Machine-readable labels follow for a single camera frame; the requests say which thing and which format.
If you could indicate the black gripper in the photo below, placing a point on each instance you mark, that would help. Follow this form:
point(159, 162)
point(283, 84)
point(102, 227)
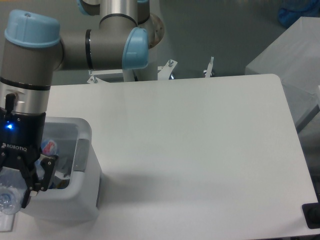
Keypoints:
point(20, 147)

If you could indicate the clear plastic water bottle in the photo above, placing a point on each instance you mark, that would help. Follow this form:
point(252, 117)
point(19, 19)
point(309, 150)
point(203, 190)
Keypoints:
point(13, 186)

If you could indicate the white plastic wrapper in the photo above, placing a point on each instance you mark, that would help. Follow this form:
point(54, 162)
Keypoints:
point(63, 168)

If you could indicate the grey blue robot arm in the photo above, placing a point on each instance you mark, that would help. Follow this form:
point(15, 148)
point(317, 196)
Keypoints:
point(34, 48)

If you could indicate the white plastic trash can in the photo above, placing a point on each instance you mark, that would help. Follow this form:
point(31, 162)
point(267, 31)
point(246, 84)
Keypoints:
point(79, 201)

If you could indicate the blue yellow box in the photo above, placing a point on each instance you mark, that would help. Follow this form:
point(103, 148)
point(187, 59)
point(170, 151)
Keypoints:
point(59, 184)

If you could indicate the clear plastic sheet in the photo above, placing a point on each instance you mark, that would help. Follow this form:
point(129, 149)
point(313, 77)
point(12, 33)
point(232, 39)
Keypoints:
point(6, 222)

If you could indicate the black device at table edge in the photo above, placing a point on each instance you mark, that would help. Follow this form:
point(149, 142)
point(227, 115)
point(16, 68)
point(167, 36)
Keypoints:
point(311, 213)

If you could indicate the grey covered side table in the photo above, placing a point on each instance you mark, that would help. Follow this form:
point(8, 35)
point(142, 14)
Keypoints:
point(295, 58)

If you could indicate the blue plastic bag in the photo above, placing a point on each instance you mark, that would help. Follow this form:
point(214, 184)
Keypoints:
point(291, 10)

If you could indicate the white left base bracket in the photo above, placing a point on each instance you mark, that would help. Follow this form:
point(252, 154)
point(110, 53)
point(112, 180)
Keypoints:
point(109, 76)

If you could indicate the white base bracket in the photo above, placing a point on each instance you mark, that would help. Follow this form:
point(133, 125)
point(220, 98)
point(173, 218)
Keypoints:
point(209, 71)
point(109, 76)

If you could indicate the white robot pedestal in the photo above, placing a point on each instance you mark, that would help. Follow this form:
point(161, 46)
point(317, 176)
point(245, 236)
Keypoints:
point(139, 58)

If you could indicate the white right base bracket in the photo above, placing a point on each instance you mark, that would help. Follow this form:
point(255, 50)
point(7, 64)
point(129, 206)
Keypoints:
point(209, 71)

